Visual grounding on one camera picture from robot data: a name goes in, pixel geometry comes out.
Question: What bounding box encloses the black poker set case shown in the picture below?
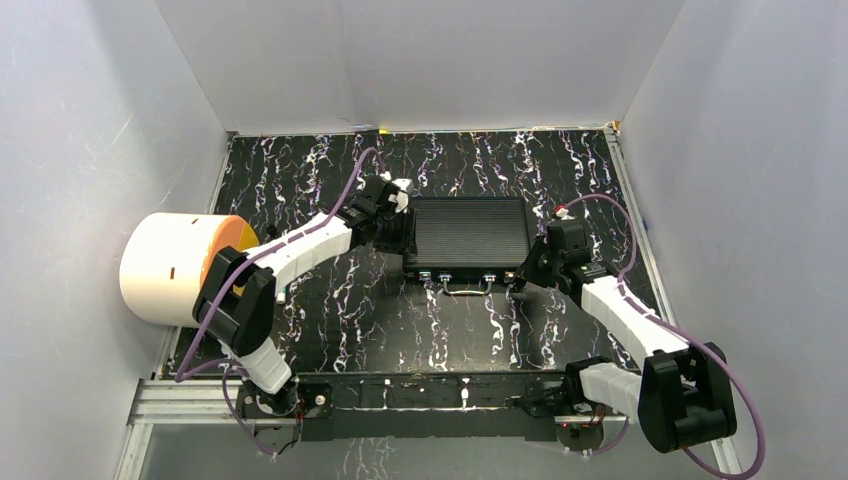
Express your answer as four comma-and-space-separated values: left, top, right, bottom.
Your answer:
402, 197, 531, 296

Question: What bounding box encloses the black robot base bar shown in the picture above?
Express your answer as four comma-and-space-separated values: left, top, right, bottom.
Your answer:
235, 370, 631, 444

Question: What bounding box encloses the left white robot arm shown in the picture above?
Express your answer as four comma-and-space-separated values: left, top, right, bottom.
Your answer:
192, 173, 415, 416

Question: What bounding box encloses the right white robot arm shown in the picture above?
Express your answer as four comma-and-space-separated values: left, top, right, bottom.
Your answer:
519, 220, 737, 453

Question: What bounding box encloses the white orange cylinder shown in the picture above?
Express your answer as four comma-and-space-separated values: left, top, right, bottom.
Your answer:
119, 212, 259, 328

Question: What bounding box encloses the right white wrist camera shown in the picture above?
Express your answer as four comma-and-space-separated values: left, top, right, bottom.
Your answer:
554, 204, 572, 220

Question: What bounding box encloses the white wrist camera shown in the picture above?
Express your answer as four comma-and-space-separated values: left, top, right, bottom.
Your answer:
389, 178, 412, 213
554, 204, 572, 220

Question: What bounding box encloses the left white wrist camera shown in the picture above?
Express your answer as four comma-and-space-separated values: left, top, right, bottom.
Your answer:
389, 178, 412, 213

